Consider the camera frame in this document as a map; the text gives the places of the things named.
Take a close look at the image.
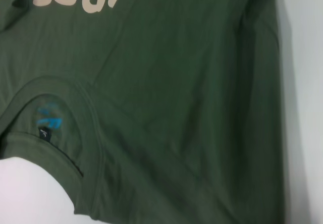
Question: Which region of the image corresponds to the dark green FREE t-shirt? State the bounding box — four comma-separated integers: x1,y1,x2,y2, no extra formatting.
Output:
0,0,291,224

